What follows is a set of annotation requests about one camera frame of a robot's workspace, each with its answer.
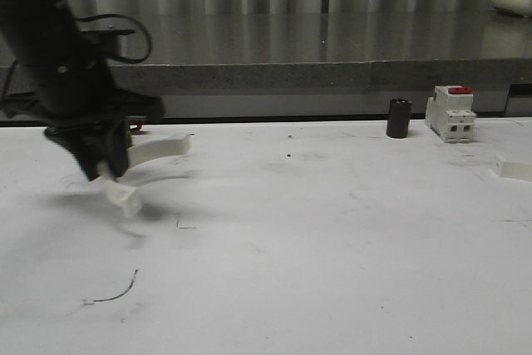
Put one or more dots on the white clamp segment edge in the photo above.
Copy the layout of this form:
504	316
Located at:
512	170

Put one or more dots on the white curved pipe clamp segment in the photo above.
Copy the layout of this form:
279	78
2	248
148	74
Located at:
171	146

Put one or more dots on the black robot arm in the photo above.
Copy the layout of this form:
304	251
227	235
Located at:
73	92

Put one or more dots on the brass valve red handwheel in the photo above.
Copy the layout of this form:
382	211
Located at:
134	128

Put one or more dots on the dark brown cylinder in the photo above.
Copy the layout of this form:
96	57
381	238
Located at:
398	119

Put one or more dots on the white circuit breaker red switch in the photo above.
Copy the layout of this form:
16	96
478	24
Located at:
449	114

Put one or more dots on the grey stone counter shelf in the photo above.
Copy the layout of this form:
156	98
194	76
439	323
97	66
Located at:
328	53

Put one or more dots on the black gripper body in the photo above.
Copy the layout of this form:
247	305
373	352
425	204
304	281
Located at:
121	105

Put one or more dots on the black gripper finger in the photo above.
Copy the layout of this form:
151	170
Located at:
115	147
84	143

